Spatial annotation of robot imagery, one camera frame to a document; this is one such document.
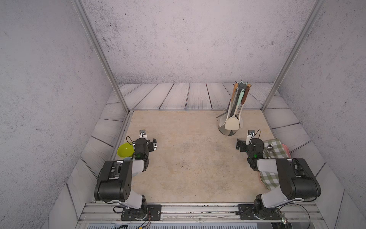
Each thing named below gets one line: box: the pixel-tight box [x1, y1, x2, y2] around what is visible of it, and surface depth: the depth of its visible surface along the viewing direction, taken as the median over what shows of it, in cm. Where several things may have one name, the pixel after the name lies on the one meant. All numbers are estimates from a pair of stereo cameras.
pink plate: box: [281, 143, 292, 159], surface depth 97 cm
